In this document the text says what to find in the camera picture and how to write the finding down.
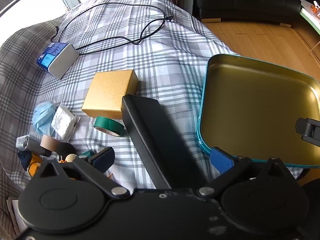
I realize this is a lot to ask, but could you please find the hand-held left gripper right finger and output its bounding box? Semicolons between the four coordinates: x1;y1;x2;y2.
200;147;297;198

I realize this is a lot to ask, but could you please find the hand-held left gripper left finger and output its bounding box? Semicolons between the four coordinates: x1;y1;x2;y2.
37;147;129;199

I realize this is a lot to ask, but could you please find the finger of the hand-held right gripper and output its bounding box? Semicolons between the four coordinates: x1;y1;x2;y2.
295;117;320;147

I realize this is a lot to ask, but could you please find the black foam microphone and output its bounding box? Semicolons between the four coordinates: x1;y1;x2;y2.
54;142;75;156

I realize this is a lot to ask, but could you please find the beige tape roll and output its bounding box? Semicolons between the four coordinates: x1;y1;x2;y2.
40;134;61;155

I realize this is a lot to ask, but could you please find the teal metal tin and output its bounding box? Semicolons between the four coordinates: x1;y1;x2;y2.
197;54;320;168

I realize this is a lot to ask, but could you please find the orange cloth pouch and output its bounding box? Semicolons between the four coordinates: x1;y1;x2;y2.
26;155;45;178

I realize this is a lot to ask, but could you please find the blue face mask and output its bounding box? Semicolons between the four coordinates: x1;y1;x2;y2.
32;102;57;135

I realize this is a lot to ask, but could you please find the green tape roll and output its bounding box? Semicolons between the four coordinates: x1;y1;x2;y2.
94;116;125;137

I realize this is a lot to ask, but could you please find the white cotton pad packet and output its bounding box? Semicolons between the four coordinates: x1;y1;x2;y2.
51;106;77;142

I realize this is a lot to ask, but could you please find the gold cardboard box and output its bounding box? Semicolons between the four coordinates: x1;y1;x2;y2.
81;69;139;120

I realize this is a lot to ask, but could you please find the dark grey cylinder bottle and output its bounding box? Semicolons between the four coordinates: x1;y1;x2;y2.
16;135;52;157

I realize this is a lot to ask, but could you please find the dark blue cloth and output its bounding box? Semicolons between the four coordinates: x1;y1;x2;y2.
17;151;32;171

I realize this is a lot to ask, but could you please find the blue and white box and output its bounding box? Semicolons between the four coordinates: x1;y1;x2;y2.
49;44;79;80

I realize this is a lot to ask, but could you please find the glass coffee table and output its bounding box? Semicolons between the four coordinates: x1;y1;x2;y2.
300;1;320;37

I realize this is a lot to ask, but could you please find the grey plaid blanket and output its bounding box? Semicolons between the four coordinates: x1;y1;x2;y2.
0;0;240;205

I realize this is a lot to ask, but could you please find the blue cardboard box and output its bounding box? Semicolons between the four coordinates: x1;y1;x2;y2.
37;42;68;73

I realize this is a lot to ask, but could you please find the black leather sofa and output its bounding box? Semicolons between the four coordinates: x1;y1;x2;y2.
194;0;302;25

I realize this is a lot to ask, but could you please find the black cable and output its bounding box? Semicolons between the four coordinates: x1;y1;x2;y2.
51;4;173;55

